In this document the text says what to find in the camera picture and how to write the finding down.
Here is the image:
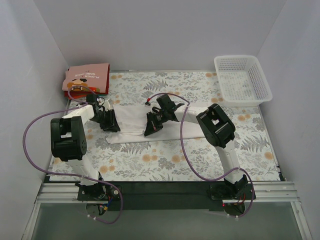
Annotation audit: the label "white t shirt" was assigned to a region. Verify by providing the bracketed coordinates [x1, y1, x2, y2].
[106, 104, 207, 144]

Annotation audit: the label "aluminium extrusion rail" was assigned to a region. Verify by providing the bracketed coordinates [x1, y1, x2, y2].
[23, 181, 312, 240]

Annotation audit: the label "purple cable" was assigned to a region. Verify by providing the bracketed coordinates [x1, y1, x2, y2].
[22, 84, 125, 225]
[144, 92, 256, 219]

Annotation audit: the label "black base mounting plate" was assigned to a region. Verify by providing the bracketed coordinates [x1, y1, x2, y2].
[76, 181, 256, 215]

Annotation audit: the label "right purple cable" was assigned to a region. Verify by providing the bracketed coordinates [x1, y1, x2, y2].
[144, 92, 256, 219]

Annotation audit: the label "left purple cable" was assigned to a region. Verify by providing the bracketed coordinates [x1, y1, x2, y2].
[22, 84, 125, 225]

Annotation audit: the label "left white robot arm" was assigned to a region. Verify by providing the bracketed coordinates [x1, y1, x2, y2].
[50, 94, 121, 200]

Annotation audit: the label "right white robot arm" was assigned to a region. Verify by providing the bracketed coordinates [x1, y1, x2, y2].
[144, 94, 251, 200]

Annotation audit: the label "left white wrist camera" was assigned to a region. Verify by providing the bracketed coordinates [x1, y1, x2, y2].
[102, 98, 114, 111]

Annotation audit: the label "white plastic mesh basket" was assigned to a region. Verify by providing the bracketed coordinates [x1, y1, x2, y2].
[214, 55, 273, 107]

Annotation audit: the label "floral patterned table mat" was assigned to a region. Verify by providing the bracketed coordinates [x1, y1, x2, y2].
[49, 71, 280, 182]

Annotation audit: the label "folded red t shirt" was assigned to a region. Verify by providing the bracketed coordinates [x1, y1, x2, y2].
[64, 64, 111, 100]

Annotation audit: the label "folded pink printed t shirt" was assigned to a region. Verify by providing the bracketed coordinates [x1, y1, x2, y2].
[61, 63, 111, 94]

